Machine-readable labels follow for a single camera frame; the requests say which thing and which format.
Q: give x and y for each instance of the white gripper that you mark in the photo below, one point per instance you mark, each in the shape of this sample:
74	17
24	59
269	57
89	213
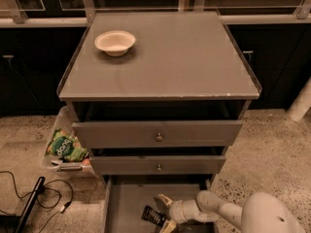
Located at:
178	210

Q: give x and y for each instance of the black rxbar chocolate bar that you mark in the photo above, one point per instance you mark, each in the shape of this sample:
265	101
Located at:
152	216

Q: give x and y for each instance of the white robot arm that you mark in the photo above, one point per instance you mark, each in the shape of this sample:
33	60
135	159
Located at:
261	213

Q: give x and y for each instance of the grey bottom drawer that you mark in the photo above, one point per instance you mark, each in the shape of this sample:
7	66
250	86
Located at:
127	196

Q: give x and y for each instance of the grey drawer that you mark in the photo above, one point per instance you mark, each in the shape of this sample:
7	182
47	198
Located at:
157	134
157	165
127	196

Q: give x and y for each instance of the grey middle drawer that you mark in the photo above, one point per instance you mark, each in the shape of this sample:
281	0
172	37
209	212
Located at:
157	165

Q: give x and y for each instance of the grey top drawer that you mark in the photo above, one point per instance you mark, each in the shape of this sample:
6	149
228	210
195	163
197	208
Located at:
157	134

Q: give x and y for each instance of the grey drawer cabinet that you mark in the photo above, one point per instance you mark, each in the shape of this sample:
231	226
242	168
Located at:
183	66

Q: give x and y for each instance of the clear plastic storage bin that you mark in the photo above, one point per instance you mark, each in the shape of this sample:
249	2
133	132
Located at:
57	165

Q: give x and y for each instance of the green snack bag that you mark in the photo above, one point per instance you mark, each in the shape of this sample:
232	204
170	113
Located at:
66	146

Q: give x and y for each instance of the black stand leg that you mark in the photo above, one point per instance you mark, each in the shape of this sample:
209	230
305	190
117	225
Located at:
29	205

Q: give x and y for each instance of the white paper bowl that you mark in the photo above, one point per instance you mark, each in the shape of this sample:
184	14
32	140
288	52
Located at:
115	43

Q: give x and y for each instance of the white post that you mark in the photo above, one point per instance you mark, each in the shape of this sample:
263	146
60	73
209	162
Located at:
301	104

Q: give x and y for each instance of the metal railing frame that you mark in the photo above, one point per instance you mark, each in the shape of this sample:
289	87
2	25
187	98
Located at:
27	13

